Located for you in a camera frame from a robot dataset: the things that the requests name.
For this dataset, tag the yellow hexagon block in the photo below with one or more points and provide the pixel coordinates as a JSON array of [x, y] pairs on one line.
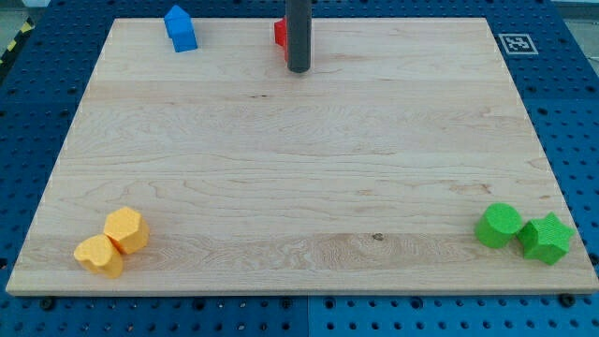
[[127, 230]]

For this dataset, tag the blue house-shaped block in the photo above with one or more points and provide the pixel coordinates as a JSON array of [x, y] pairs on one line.
[[180, 29]]

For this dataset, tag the yellow black hazard tape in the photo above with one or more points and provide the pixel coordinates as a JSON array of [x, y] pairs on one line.
[[17, 43]]

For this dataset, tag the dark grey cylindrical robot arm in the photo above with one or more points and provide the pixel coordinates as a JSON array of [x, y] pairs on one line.
[[298, 34]]

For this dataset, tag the light wooden board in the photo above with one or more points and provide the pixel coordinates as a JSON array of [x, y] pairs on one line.
[[364, 175]]

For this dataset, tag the red block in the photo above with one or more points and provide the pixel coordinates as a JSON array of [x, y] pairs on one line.
[[280, 35]]

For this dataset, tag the green cylinder block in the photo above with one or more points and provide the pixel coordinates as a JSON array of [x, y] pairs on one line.
[[498, 225]]

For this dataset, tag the yellow heart block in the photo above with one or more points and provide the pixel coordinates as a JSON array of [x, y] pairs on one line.
[[97, 254]]

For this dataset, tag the green star block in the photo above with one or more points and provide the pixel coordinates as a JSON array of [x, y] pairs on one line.
[[546, 239]]

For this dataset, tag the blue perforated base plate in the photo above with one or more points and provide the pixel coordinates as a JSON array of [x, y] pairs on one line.
[[40, 95]]

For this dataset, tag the white fiducial marker tag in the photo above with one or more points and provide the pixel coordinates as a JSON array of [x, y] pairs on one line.
[[517, 44]]

